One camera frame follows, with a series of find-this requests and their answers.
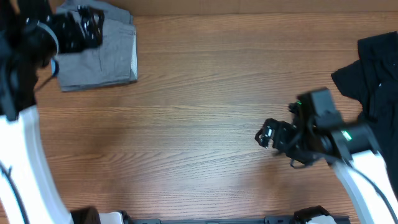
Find grey shorts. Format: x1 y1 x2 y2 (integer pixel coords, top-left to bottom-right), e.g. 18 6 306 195
55 1 138 91

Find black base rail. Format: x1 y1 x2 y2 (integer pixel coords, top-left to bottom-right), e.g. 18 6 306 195
130 215 358 224

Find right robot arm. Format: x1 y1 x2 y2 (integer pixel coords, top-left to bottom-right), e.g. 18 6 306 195
254 101 397 223

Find black shirt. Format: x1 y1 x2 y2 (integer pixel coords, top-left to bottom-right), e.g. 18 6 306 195
331 31 397 194

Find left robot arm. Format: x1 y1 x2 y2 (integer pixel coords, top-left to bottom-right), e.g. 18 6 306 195
1 1 127 224

